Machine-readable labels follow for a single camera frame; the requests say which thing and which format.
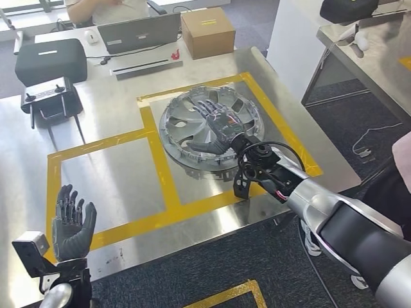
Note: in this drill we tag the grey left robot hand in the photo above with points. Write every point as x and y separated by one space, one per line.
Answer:
72 234

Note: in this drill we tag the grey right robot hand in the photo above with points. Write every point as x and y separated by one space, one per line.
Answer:
224 127

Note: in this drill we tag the grey plastic wheel hubcap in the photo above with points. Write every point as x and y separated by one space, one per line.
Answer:
189 136

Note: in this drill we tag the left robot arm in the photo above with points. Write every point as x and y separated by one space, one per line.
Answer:
70 285

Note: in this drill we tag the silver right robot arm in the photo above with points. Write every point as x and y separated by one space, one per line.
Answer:
353 229

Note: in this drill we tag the stainless steel workbench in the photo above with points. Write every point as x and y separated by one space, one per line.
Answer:
112 183

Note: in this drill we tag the yellow tape on workbench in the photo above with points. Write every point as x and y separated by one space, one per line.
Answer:
160 170

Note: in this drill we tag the brown cardboard box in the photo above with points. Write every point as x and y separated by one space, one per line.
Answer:
208 34

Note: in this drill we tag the small red object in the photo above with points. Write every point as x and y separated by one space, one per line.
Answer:
175 54

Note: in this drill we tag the long steel bar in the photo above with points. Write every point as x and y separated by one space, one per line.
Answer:
144 70

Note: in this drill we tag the black remote controller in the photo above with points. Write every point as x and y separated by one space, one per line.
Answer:
51 95

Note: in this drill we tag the grey laptop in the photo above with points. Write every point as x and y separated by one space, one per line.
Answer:
137 34

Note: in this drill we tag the yellow floor tape strip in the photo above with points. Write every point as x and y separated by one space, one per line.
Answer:
231 293

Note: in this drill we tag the black zip case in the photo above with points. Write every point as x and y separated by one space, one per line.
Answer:
51 61
348 10

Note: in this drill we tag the white computer mouse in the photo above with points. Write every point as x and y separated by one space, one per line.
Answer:
91 37

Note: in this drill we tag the white handheld controller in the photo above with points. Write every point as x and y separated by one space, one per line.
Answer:
360 40

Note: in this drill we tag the stainless steel bench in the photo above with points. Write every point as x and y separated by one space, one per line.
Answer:
369 63

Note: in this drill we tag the person at desk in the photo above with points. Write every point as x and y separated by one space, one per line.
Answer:
96 10

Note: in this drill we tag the standing person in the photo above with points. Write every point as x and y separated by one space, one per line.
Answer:
391 200

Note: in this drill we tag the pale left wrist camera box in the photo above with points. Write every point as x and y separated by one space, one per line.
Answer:
29 251

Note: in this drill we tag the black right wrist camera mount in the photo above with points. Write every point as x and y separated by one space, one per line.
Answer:
240 187

